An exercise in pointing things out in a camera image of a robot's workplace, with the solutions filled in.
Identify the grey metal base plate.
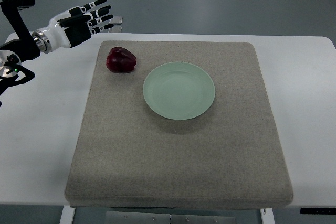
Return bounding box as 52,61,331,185
104,211,236,224

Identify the beige fabric cushion mat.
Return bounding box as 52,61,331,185
65,41,293,210

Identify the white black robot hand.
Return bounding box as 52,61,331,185
32,0,114,51

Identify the dark red apple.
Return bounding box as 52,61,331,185
106,47,137,73

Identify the black table control panel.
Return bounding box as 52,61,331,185
300,208,336,215

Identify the white table leg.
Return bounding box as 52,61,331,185
59,206,76,224

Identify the lower metal floor plate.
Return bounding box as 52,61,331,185
108,26,122,33

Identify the pale green plate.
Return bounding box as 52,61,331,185
143,62,216,120

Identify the metal floor plate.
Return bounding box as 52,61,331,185
109,16,123,25
108,26,122,33

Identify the upper metal floor plate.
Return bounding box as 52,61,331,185
109,16,123,25

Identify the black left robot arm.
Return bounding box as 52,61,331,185
1,0,114,93

